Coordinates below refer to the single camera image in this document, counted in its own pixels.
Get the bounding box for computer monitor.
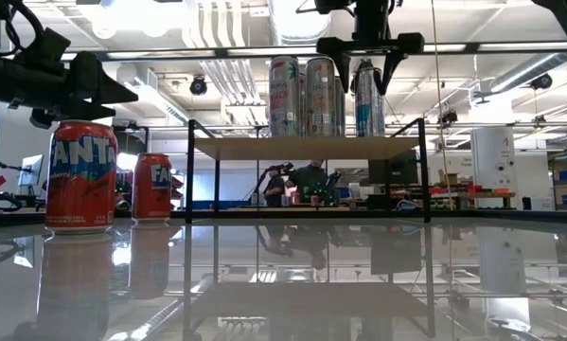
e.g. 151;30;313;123
17;153;45;188

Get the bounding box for blue silver slim drink can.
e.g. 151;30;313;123
355;64;387;138

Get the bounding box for red Fanta strawberry can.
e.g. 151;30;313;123
131;152;173;224
44;119;119;236

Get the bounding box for white Celsius Tropical Vibe can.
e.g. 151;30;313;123
305;56;337;138

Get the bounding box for cluttered background workbench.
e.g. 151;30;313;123
429;182;516;209

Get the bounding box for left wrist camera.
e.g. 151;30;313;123
26;27;72;63

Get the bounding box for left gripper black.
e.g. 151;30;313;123
1;50;139;130

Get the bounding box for black ceiling dome camera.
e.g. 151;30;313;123
189;75;208;97
530;73;554;91

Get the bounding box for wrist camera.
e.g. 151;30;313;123
26;27;72;63
313;0;355;14

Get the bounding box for black overhead frame beam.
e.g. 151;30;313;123
60;42;567;62

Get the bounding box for person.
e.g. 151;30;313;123
262;170;288;208
290;159;334;207

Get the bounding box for red stacked bins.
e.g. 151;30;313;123
168;175;186;200

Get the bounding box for white Celsius Peach Vibe can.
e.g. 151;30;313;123
269;55;302;138

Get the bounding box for black cabinet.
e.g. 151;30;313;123
367;150;419;210

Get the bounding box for black cable loop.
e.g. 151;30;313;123
0;188;23;213

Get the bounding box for wooden shelf with black frame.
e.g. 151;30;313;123
186;117;431;224

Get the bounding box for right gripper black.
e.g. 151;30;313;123
316;0;425;96

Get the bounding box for thin hanging cable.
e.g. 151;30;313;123
430;0;454;210

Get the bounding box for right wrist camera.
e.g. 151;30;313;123
313;0;355;14

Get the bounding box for black metal table frame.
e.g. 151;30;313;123
0;206;567;228

